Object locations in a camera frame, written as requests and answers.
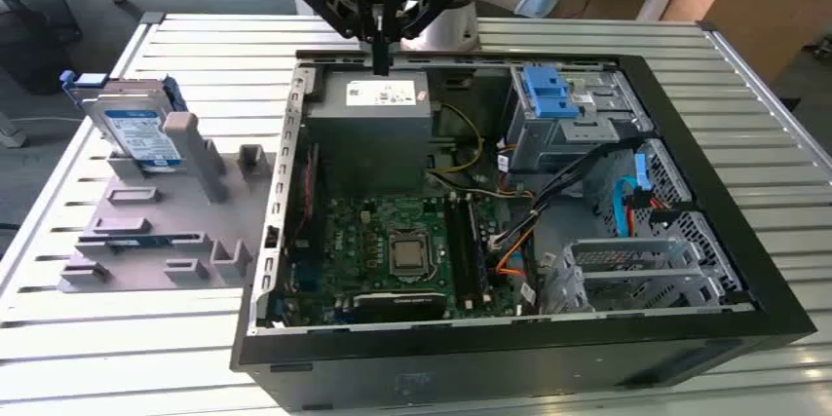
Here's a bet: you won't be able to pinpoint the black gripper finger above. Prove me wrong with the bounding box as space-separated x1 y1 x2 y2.
296 0 385 77
383 0 456 77

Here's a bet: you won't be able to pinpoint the hard disk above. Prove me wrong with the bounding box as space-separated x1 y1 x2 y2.
59 72 189 174

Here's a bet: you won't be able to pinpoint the metal disk bay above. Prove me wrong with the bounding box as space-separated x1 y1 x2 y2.
543 238 743 315

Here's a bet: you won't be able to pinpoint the blue drive latch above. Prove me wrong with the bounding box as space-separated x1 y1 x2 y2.
521 66 584 120

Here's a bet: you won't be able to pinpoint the grey power supply unit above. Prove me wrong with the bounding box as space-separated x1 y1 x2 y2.
304 69 436 196

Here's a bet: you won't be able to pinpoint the metal drive cage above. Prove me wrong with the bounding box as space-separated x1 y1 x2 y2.
505 64 655 173

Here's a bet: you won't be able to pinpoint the black mesh bin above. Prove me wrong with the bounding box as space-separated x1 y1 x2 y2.
0 0 83 95

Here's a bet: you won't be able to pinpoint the green motherboard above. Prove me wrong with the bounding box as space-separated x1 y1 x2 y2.
285 194 541 327

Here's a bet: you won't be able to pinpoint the black RAM slot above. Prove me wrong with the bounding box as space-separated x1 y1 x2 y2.
468 194 495 309
452 194 480 309
461 194 488 309
445 194 473 309

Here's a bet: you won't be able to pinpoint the silver CPU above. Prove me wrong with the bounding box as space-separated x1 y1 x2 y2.
389 233 435 274

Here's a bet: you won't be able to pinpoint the grey parts rack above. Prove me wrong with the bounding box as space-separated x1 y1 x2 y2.
57 111 281 294

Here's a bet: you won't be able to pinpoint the brown wooden cabinet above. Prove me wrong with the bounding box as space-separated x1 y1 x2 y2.
661 0 832 91

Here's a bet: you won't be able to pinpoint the RAM stick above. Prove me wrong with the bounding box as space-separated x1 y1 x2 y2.
103 236 177 249

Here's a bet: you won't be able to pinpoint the black graphics card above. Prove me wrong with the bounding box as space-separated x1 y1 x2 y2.
349 291 449 323

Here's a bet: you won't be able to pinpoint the black PC case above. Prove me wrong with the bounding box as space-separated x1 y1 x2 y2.
228 49 819 412

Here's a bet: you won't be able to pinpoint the square brown base plate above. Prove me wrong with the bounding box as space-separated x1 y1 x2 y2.
396 43 487 55

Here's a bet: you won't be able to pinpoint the yellow wire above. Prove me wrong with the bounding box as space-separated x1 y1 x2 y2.
425 102 487 176

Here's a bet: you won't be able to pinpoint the black wire bundle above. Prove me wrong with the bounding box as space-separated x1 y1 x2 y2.
487 137 651 254

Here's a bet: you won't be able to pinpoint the orange wire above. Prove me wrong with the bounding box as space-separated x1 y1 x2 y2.
493 233 532 276

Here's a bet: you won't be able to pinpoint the blue SATA wire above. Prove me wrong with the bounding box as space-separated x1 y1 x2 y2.
609 155 651 242

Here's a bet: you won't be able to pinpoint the power connector coloured wires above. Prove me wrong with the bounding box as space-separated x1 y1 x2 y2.
633 191 695 222

